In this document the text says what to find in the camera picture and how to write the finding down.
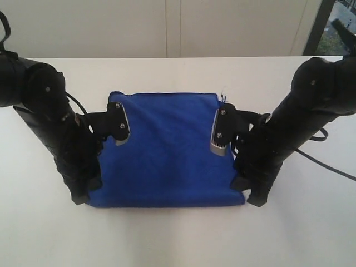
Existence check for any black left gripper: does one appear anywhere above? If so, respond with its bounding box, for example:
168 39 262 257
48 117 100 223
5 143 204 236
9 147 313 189
13 94 102 205

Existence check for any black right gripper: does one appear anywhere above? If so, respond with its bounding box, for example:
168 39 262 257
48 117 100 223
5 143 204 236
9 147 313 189
231 91 334 207

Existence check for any blue towel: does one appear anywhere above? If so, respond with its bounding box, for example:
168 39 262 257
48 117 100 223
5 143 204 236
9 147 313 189
89 91 245 208

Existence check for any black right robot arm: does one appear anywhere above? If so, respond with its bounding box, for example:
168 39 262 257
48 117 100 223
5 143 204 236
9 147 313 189
230 57 355 207

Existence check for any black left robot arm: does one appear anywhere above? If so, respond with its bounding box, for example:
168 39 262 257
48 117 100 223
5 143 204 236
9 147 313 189
1 54 102 205

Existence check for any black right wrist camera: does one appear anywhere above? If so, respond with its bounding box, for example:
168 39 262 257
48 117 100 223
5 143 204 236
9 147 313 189
210 103 262 156

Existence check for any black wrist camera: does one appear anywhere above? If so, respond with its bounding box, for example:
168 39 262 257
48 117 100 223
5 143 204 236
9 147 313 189
210 103 262 156
85 102 131 146

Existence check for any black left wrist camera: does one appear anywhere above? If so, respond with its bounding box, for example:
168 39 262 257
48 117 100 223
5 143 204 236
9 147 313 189
85 102 131 146

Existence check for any black window frame post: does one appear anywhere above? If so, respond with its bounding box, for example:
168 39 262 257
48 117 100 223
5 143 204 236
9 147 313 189
302 0 335 56

